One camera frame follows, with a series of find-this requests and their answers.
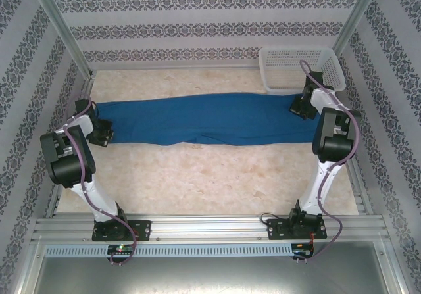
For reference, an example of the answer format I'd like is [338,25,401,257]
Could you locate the blue long pants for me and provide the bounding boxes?
[95,91,322,148]

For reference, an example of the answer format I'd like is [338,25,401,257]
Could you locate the white plastic mesh basket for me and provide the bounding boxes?
[258,47,347,95]

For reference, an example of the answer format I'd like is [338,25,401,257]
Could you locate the circuit board with green light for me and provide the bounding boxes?
[107,244,134,255]

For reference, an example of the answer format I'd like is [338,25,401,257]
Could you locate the grey metal sheet panel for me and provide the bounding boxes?
[31,255,407,294]

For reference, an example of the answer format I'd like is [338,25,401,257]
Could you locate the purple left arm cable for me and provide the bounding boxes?
[64,96,139,268]

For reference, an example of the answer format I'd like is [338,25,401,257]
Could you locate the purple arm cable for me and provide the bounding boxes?
[299,59,360,262]
[64,96,139,268]

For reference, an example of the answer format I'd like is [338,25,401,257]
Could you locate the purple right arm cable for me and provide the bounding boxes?
[299,59,360,262]

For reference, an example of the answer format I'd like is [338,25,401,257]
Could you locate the aluminium frame post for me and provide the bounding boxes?
[32,0,97,78]
[331,0,380,60]

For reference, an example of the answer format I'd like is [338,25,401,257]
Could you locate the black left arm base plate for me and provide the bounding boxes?
[91,219,153,243]

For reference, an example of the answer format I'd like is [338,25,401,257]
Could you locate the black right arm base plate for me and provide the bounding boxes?
[266,217,328,241]

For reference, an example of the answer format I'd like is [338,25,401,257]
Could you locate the aluminium cross rail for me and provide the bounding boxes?
[32,212,393,243]

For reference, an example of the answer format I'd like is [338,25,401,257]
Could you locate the circuit board with red wires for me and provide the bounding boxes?
[291,242,314,258]

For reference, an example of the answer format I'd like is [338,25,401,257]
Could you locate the slotted grey cable duct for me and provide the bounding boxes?
[44,243,294,257]

